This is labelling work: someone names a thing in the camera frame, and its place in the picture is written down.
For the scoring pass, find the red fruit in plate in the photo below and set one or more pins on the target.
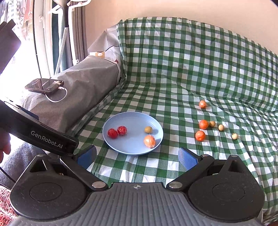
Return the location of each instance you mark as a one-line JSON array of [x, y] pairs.
[[121, 130]]

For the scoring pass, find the white perforated pole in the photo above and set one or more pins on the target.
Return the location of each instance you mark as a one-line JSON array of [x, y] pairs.
[[63, 42]]

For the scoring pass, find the blue round plate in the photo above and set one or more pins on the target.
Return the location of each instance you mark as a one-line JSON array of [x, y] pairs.
[[132, 143]]

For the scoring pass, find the green white checkered cloth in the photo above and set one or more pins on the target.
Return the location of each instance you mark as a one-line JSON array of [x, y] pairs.
[[169, 65]]

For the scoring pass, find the person's left hand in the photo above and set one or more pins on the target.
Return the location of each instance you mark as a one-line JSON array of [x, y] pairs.
[[5, 146]]

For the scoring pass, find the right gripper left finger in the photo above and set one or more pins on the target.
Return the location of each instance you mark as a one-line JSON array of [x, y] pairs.
[[77, 167]]

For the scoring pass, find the black smartphone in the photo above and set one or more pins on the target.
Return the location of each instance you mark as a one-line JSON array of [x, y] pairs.
[[44, 86]]

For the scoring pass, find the yellow fruit in plate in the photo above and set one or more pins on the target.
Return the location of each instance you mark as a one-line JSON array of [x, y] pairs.
[[148, 129]]

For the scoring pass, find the grey sofa armrest cover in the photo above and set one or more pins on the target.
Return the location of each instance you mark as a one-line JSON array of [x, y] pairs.
[[89, 86]]

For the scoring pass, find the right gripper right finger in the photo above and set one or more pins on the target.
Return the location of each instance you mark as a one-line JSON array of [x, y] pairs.
[[195, 165]]

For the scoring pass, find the red cherry tomato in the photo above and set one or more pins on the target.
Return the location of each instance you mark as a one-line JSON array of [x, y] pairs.
[[112, 133]]

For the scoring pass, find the orange fruit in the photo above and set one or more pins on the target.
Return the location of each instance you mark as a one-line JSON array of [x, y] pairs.
[[200, 136], [202, 104], [203, 124], [149, 141]]

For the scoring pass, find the white window frame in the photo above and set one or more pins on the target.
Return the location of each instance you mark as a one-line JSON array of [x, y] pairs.
[[40, 25]]

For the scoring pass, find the small tan fruit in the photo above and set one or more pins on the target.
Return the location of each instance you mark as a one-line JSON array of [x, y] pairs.
[[234, 136], [220, 127], [212, 123]]

